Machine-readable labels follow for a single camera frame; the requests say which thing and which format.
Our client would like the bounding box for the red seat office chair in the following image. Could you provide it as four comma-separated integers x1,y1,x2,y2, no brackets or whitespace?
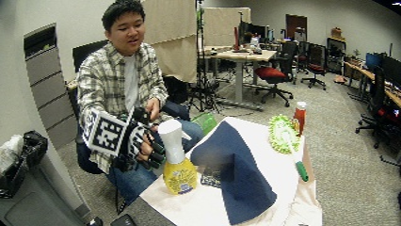
253,40,299,108

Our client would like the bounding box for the white plastic bag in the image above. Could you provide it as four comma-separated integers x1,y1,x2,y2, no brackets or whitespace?
0,134,25,177

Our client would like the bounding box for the long wooden side desk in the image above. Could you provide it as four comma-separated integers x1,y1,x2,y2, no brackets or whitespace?
342,60,401,109

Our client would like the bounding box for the brown door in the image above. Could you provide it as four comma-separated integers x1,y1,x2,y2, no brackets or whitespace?
285,13,309,42

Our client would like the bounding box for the black flat device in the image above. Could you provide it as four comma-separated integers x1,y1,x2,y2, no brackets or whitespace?
109,214,137,226

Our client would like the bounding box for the dark blue cloth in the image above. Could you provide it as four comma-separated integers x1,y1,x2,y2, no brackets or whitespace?
189,121,279,226

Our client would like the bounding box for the black mesh office chair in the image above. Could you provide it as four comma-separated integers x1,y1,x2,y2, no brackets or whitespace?
300,42,329,91

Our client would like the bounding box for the black bag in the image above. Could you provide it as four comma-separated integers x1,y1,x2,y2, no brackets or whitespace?
0,130,49,200

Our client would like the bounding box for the small beige partition panel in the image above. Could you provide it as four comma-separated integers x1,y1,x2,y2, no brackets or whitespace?
201,7,253,48

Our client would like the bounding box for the the person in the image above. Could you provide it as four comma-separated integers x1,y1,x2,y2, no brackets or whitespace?
75,0,205,205

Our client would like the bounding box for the red sauce bottle white cap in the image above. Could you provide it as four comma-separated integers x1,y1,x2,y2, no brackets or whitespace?
292,101,308,137

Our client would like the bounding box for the large beige partition panel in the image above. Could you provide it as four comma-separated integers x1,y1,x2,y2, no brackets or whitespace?
141,0,199,84

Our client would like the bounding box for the black tripod stand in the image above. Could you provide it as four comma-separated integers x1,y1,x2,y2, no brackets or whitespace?
185,0,224,114

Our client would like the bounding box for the black shelf unit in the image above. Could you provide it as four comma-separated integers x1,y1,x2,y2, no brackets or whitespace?
326,36,348,75

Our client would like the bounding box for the yellow spray bottle white top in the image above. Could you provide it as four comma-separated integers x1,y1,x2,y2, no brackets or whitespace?
157,119,200,196

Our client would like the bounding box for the white table cover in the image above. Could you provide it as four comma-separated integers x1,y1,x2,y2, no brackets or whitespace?
137,116,325,226

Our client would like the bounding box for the blue screen monitor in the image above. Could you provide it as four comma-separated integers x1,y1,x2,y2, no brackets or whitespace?
365,51,384,72

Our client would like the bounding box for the grey low cabinet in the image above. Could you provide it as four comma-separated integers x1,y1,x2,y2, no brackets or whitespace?
0,156,92,226

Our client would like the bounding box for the black office chair with armrests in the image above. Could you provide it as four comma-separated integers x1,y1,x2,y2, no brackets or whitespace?
354,65,401,150

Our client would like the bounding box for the light wood desk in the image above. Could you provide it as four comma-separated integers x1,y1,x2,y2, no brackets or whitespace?
201,45,279,112

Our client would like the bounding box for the green translucent box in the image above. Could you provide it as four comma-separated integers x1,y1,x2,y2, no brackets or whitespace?
191,111,220,137

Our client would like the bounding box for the printed black marker card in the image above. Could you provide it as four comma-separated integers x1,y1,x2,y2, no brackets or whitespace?
200,169,223,189

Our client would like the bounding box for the green duster brush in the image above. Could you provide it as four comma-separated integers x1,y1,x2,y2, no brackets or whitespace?
267,114,311,183

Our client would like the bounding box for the grey drawer cabinet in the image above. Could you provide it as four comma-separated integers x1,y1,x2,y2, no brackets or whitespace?
23,22,79,151

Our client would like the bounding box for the white cube of black markers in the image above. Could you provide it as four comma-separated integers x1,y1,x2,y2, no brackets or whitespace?
81,107,147,158

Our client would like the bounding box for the black desk monitor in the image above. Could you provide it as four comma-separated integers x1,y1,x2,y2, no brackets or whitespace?
237,20,269,45

